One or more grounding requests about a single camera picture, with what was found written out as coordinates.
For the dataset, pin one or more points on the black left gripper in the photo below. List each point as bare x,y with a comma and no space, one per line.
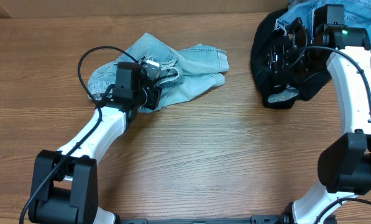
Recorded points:
154,97

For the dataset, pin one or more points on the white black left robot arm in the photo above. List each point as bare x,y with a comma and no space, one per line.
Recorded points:
65,182

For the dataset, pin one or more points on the blue frayed denim jeans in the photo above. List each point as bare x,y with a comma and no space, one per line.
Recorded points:
357,13

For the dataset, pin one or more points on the light blue denim shorts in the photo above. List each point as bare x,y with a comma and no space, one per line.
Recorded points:
186,73

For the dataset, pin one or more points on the black garment with patterned lining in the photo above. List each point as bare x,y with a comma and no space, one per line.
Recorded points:
274,96

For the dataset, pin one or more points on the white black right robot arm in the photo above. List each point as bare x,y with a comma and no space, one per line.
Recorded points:
344,168

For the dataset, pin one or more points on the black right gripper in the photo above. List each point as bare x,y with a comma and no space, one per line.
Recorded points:
278,59

